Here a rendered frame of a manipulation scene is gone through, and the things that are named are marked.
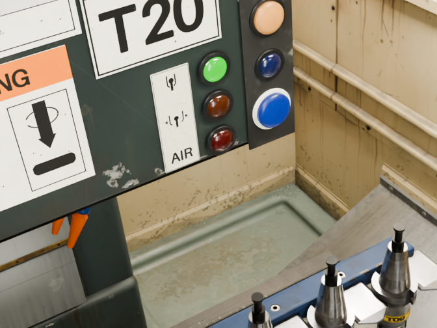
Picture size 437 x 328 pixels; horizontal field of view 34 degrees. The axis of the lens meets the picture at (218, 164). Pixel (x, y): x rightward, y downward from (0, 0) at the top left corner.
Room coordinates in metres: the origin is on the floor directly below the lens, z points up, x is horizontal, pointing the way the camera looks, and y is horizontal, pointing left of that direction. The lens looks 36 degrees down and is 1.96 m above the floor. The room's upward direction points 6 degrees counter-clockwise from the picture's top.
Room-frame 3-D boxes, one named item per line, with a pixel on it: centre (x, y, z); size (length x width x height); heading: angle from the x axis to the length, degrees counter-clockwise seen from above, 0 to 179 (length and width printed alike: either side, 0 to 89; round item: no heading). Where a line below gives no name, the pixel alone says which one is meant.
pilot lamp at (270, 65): (0.49, -0.05, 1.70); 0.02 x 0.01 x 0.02; 116
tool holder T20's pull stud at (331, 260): (0.65, -0.13, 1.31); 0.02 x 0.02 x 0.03
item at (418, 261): (0.72, -0.28, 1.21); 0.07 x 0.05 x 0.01; 26
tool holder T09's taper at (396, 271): (0.70, -0.23, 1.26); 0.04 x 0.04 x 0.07
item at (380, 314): (0.67, -0.18, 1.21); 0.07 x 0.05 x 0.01; 26
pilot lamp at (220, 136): (0.47, 0.00, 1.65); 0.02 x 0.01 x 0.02; 116
